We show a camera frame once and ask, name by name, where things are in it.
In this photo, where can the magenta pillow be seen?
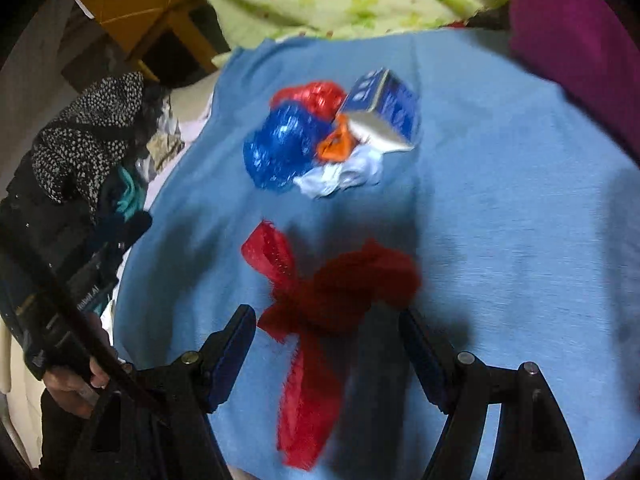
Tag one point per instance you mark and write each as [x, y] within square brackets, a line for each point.
[591, 49]

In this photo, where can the teal garment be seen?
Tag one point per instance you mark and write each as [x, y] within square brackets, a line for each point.
[130, 194]

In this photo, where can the red foil wrapper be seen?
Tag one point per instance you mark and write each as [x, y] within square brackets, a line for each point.
[322, 98]

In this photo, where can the blue towel blanket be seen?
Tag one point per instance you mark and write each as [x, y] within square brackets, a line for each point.
[520, 211]

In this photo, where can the blue foil wrapper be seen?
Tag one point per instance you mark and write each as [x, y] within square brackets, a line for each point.
[284, 146]

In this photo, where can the black white dotted garment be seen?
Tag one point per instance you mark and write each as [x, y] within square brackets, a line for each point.
[75, 152]

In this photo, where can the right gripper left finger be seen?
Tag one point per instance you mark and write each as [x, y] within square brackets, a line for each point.
[213, 369]

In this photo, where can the blue and white carton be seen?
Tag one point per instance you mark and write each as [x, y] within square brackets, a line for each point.
[383, 112]

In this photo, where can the black jacket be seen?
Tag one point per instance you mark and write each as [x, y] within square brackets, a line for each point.
[72, 241]

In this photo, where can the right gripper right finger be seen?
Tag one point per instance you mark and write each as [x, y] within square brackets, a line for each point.
[450, 378]

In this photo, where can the white tissue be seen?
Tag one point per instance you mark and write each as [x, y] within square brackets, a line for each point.
[364, 167]

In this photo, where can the person's left hand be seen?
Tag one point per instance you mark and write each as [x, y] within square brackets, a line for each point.
[72, 393]

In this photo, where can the orange wrapper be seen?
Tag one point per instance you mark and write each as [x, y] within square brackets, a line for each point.
[339, 144]

